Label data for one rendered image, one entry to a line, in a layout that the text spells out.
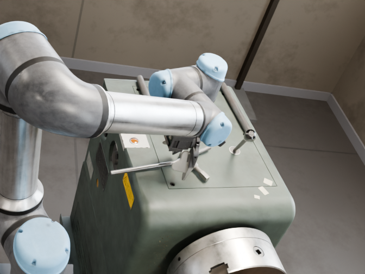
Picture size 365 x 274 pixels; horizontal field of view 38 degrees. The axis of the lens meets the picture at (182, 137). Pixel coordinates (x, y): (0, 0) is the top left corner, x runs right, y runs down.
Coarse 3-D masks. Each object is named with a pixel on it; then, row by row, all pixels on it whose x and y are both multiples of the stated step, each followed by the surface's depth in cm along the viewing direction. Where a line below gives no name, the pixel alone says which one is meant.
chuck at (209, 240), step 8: (216, 232) 142; (224, 232) 142; (232, 232) 142; (240, 232) 142; (248, 232) 143; (256, 232) 145; (200, 240) 141; (208, 240) 141; (216, 240) 140; (224, 240) 140; (184, 248) 143; (192, 248) 141; (200, 248) 140; (176, 256) 144; (184, 256) 142; (176, 264) 143; (168, 272) 147
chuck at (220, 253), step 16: (240, 240) 140; (256, 240) 143; (192, 256) 140; (208, 256) 138; (224, 256) 137; (240, 256) 137; (256, 256) 138; (272, 256) 142; (176, 272) 143; (192, 272) 138; (208, 272) 135; (240, 272) 135; (256, 272) 138; (272, 272) 140
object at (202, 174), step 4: (180, 152) 154; (180, 156) 154; (196, 164) 152; (196, 168) 151; (200, 172) 150; (204, 172) 151; (200, 176) 151; (204, 176) 149; (208, 176) 150; (204, 180) 150
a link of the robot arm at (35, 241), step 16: (16, 224) 115; (32, 224) 114; (48, 224) 115; (16, 240) 110; (32, 240) 111; (48, 240) 113; (64, 240) 114; (16, 256) 110; (32, 256) 109; (48, 256) 110; (64, 256) 112; (16, 272) 113; (32, 272) 110; (48, 272) 111; (64, 272) 118
